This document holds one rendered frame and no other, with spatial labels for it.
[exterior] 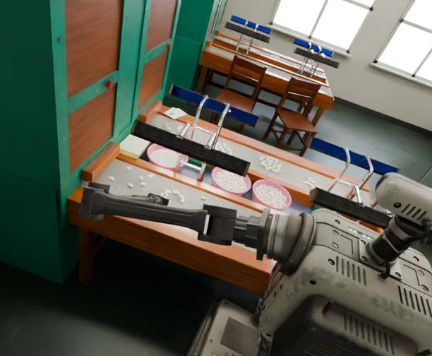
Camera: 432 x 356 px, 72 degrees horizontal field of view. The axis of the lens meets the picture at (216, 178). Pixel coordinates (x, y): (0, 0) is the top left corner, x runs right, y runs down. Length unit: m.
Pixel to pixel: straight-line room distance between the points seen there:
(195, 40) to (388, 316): 3.72
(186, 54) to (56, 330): 3.29
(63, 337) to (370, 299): 1.70
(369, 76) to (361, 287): 6.22
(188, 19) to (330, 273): 3.66
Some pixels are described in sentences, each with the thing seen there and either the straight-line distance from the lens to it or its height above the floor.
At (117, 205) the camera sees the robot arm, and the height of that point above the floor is 1.31.
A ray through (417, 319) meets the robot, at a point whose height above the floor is 1.45.
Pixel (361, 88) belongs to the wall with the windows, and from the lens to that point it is 6.83.
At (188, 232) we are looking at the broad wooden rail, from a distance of 1.51.
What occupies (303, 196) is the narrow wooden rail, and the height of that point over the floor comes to 0.74.
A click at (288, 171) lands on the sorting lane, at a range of 2.28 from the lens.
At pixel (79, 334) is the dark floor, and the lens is 2.06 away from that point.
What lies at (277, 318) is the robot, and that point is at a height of 1.24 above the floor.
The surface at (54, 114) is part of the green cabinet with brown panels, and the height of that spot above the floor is 1.24.
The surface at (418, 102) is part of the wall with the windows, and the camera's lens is 7.30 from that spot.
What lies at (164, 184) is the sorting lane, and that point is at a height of 0.74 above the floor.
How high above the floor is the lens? 1.91
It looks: 38 degrees down
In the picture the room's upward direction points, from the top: 21 degrees clockwise
